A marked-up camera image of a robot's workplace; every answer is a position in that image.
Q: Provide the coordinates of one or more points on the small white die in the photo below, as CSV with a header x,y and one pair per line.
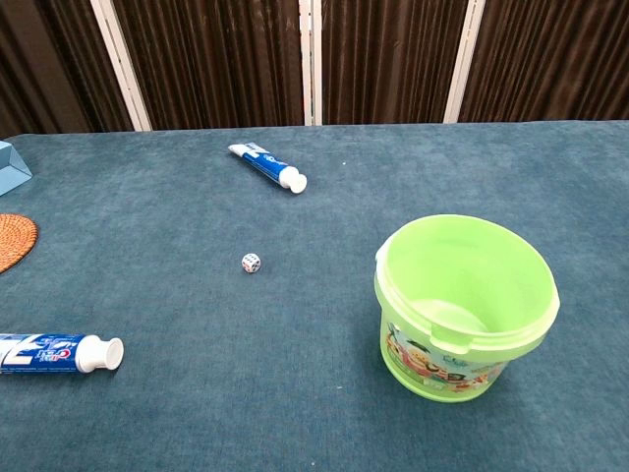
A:
x,y
251,263

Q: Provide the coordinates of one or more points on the small blue white toothpaste tube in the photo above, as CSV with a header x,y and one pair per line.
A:
x,y
268,164

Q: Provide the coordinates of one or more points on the blue velvet tablecloth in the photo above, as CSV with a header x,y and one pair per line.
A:
x,y
295,403

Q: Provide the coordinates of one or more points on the green plastic bucket with cartoon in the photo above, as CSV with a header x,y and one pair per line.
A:
x,y
442,364

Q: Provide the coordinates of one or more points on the brown pleated screen panel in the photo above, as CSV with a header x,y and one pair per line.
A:
x,y
388,59
211,59
54,54
550,54

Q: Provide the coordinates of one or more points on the large blue white toothpaste tube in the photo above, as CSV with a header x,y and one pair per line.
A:
x,y
54,353

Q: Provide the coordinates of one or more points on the round woven rattan coaster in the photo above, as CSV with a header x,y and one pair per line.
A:
x,y
14,242

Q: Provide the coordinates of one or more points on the light blue box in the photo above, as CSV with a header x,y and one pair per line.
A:
x,y
11,169

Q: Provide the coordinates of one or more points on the white screen frame post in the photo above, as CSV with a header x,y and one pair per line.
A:
x,y
317,59
464,59
120,64

